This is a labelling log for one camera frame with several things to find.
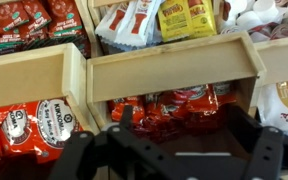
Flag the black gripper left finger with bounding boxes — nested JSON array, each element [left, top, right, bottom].
[[48, 105, 198, 180]]

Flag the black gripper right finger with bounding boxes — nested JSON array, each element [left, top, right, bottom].
[[225, 105, 287, 180]]

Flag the white peanut butter sachet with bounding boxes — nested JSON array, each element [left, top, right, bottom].
[[256, 79, 288, 138]]

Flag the red ketchup sachet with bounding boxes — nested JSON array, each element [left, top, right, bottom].
[[108, 95, 147, 125], [145, 92, 186, 120], [213, 80, 238, 107], [179, 84, 219, 115]]

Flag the bamboo tray, peanut butter sachets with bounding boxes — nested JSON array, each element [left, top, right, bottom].
[[250, 34, 288, 113]]

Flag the bamboo tray, soy sauce sachets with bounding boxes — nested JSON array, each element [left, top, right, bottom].
[[0, 42, 100, 135]]

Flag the bamboo tray, red ketchup sachets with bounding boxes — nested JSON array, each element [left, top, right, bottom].
[[86, 30, 268, 132]]

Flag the white ketchup sachet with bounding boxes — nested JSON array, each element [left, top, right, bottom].
[[113, 0, 162, 47], [94, 0, 132, 43]]

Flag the bamboo tray, mustard sachets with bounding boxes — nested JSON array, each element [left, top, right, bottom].
[[86, 0, 226, 57]]

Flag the red sriracha sachet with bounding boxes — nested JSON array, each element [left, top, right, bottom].
[[0, 0, 31, 33], [21, 0, 52, 32], [46, 0, 84, 38]]

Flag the yellow mustard sachet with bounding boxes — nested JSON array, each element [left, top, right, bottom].
[[188, 0, 218, 38], [157, 0, 196, 43]]

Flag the striped lid creamer cup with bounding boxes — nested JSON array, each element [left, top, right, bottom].
[[269, 15, 288, 42]]

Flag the white creamer cup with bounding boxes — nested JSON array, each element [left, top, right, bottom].
[[235, 9, 264, 32], [251, 0, 281, 15]]

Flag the dark red sauce packets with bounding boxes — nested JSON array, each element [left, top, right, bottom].
[[0, 0, 92, 60]]

